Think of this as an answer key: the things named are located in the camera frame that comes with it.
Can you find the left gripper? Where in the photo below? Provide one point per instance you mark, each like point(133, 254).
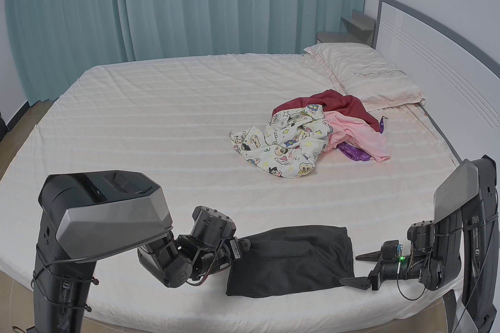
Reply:
point(236, 250)

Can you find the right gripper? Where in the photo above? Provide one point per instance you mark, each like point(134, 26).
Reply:
point(394, 271)

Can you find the black T-shirt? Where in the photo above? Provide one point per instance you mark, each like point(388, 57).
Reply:
point(293, 261)

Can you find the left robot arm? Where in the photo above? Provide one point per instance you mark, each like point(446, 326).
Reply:
point(109, 206)

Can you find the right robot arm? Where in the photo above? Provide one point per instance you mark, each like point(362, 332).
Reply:
point(455, 191)

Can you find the bed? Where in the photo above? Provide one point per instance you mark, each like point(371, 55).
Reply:
point(156, 109)

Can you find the white printed pyjama top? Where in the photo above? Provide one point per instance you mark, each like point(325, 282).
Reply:
point(285, 156)

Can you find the purple garment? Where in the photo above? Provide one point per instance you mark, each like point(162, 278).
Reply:
point(353, 152)

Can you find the pink garment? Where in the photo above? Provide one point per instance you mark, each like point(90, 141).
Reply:
point(363, 132)

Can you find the dark red garment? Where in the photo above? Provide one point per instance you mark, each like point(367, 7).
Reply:
point(343, 101)

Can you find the cream pillow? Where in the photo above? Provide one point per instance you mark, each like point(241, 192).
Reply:
point(363, 70)

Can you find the grey bedside table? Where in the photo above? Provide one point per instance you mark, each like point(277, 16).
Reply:
point(359, 25)

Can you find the black padded chair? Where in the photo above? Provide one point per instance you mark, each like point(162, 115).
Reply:
point(2, 124)

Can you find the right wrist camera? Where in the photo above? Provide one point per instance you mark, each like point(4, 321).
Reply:
point(392, 250)

